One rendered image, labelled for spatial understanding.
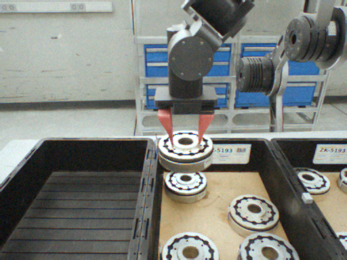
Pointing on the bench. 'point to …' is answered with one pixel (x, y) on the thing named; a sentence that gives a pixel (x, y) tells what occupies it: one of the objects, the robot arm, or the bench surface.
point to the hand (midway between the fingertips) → (186, 139)
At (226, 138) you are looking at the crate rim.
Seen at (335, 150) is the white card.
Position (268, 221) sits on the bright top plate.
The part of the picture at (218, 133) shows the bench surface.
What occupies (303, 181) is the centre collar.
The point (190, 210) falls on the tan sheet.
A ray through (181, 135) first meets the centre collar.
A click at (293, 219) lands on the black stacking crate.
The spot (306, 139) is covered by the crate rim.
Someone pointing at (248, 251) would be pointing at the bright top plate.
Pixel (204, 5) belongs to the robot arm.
